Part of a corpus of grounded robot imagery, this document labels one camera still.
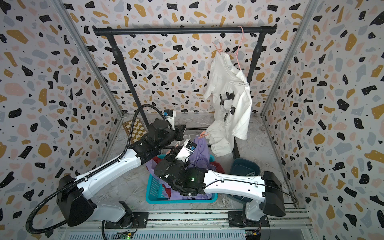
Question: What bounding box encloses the aluminium corner profile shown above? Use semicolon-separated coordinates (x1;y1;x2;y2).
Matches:
51;1;124;118
260;0;319;118

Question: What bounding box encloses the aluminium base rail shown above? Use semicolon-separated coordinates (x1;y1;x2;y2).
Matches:
57;209;317;240

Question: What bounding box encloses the pink wire hanger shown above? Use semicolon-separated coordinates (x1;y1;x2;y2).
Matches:
235;25;245;71

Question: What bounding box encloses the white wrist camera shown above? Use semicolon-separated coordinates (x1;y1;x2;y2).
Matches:
164;110;177;130
176;140;197;163

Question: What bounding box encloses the dark grey clothes rack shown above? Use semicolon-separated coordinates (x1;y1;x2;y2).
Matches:
92;23;278;160

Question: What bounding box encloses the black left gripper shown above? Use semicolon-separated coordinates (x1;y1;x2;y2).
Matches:
156;122;187;153

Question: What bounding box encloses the aluminium corner profile left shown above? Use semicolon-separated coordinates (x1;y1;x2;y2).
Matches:
51;1;124;118

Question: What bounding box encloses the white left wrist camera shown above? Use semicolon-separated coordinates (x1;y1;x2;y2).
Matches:
164;110;177;130

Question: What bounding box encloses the wooden chessboard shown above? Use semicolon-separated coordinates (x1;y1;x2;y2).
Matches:
123;119;147;144

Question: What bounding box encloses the white printed t-shirt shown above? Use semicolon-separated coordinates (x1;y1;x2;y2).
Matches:
204;53;252;157

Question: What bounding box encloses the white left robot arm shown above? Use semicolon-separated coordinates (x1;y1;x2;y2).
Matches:
57;119;186;228

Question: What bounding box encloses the teal laundry basket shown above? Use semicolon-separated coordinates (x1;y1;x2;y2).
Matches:
146;160;218;205

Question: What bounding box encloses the aluminium corner profile right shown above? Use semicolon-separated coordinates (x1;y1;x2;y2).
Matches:
260;0;319;118

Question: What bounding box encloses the purple garment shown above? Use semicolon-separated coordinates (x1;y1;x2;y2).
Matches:
146;136;215;201

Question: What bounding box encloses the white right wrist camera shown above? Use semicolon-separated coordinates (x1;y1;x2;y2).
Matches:
176;140;197;163

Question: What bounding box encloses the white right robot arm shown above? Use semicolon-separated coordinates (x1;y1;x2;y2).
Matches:
154;154;286;222

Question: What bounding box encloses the red garment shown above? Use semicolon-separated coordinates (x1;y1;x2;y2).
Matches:
146;156;225;201

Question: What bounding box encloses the dark teal clothespin bin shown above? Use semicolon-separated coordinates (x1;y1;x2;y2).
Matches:
228;158;261;204

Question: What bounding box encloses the black corrugated cable conduit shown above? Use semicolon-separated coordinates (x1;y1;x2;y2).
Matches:
25;104;169;235

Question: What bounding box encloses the pink clothespin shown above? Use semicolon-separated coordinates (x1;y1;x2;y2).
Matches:
213;42;224;55
199;131;209;139

